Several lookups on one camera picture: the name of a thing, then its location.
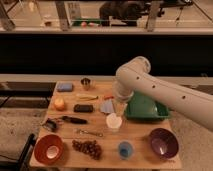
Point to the green plastic tray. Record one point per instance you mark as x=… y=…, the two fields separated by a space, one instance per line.
x=143 y=108

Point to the small metal cup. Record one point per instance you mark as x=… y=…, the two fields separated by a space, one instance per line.
x=86 y=83

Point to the yellow banana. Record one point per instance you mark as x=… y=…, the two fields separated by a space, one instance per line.
x=86 y=97

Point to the black handled tool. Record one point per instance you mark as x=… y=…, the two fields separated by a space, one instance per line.
x=74 y=120

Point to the blue grey cloth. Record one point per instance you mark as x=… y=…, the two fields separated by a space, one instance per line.
x=107 y=107

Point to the purple bowl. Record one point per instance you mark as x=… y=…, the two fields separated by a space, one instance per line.
x=163 y=143

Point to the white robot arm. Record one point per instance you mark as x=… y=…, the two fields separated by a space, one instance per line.
x=134 y=76

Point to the person in background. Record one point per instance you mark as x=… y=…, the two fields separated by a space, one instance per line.
x=126 y=11

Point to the black rectangular block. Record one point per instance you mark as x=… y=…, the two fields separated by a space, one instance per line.
x=83 y=108

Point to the bunch of dark grapes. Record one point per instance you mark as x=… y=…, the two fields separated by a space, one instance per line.
x=91 y=148

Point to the orange fruit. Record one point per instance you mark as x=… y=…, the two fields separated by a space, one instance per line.
x=59 y=104

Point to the blue plastic cup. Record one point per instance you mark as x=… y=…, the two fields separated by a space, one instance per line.
x=125 y=150

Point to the metal binder clip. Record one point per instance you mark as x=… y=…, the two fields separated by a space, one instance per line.
x=50 y=125

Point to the metal key tool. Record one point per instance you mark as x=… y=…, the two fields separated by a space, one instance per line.
x=91 y=133

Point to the orange bowl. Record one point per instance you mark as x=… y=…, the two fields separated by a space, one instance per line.
x=48 y=149

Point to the blue sponge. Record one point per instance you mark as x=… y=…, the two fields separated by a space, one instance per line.
x=64 y=87

